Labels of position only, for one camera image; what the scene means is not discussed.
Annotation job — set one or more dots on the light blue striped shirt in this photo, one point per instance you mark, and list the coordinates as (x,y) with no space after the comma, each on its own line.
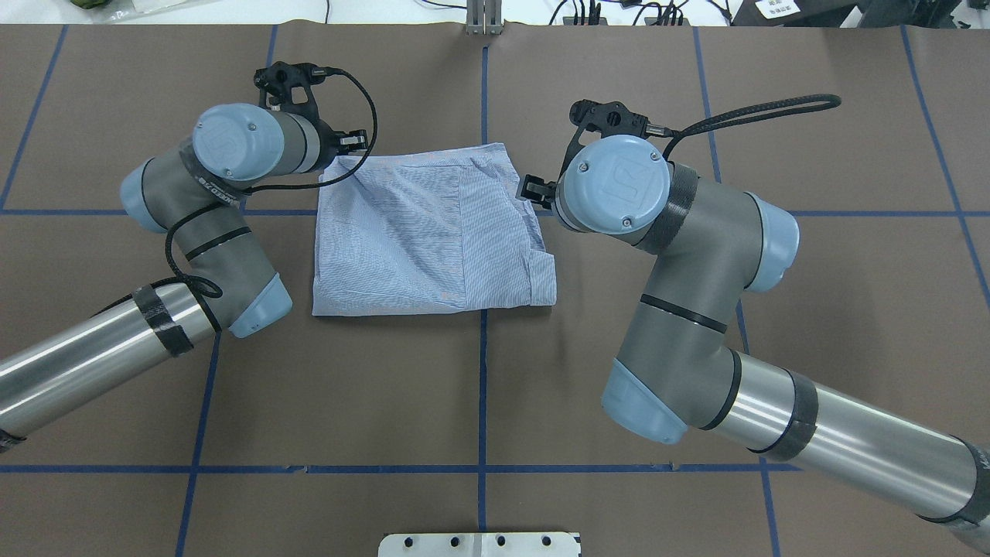
(439,232)

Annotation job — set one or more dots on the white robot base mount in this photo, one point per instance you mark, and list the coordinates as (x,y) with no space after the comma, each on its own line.
(519,543)

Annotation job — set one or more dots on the black box with label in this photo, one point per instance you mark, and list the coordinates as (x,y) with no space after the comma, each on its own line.
(806,14)

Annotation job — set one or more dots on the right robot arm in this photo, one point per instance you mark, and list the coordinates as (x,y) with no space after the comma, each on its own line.
(674,370)

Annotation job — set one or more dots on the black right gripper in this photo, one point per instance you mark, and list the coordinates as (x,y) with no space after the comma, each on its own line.
(535,188)

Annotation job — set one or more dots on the aluminium profile post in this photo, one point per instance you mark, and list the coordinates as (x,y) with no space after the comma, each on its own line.
(484,17)

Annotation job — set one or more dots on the green folded cloth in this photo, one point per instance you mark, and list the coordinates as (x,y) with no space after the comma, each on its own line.
(90,4)

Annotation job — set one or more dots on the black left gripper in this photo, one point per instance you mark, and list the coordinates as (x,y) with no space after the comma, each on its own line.
(331,141)

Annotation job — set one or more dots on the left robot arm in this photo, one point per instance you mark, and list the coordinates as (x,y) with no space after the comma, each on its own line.
(214,273)

